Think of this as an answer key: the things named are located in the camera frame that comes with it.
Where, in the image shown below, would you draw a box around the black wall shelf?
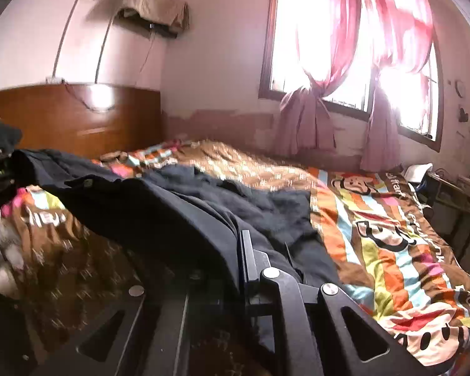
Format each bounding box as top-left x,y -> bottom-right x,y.
117,15 -> 179,40

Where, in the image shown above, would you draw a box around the black cable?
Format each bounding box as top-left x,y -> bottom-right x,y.
63,34 -> 158,111

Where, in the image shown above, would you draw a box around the pile of black clothes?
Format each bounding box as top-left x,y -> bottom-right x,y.
0,119 -> 23,217

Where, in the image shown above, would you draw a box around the printed colourful blanket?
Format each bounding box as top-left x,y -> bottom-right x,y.
0,139 -> 470,376

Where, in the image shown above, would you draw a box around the pink curtain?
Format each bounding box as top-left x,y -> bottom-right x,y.
359,0 -> 434,172
273,0 -> 377,156

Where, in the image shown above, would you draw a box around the black pants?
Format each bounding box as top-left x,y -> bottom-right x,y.
12,148 -> 341,294

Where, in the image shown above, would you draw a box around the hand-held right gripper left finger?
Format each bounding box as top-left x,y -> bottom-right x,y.
27,270 -> 192,376

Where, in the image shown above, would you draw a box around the white cloth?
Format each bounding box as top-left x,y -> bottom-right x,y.
401,163 -> 434,183

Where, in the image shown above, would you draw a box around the cluttered desk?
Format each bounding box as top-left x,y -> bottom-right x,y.
426,171 -> 470,260

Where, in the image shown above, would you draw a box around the wooden headboard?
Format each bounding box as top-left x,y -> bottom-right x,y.
0,83 -> 162,159

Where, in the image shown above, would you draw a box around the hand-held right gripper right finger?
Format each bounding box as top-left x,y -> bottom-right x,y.
239,230 -> 427,376

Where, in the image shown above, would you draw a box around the window with brown frame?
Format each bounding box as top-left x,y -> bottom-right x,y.
258,0 -> 446,153

